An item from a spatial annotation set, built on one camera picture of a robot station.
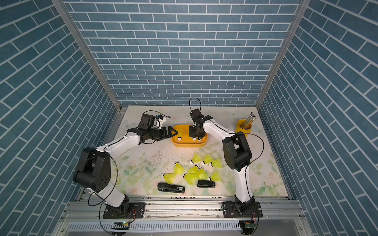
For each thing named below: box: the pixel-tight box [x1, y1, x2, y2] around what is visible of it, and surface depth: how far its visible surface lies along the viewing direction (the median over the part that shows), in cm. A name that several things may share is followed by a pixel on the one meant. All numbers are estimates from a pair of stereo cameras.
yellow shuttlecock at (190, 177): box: [182, 173, 197, 186], surface depth 86 cm
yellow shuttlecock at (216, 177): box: [207, 171, 222, 182], surface depth 84 cm
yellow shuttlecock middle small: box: [188, 164, 199, 175], surface depth 88 cm
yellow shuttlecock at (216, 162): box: [208, 157, 223, 169], surface depth 89 cm
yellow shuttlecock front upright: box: [197, 167, 209, 181], surface depth 86 cm
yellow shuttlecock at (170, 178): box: [161, 172, 177, 185], surface depth 85 cm
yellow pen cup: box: [235, 118, 252, 138], surface depth 98 cm
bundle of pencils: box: [241, 111, 257, 129], surface depth 96 cm
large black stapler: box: [157, 182, 186, 194], surface depth 79 cm
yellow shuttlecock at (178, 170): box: [173, 161, 185, 176], surface depth 88 cm
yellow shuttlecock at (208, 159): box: [203, 153, 215, 168], surface depth 90 cm
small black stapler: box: [196, 179, 216, 188], surface depth 83 cm
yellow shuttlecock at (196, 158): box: [189, 153, 203, 165], surface depth 91 cm
